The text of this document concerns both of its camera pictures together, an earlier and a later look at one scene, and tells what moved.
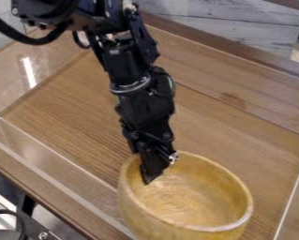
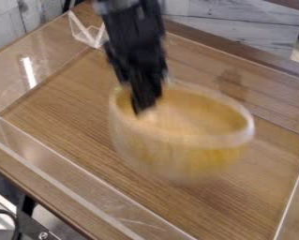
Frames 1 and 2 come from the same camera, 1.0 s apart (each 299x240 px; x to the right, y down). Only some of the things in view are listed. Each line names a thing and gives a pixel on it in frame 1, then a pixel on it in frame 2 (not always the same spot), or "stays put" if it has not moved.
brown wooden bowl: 198,201 to 189,138
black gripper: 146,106 to 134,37
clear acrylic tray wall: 54,181 stays put
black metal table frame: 30,228 stays put
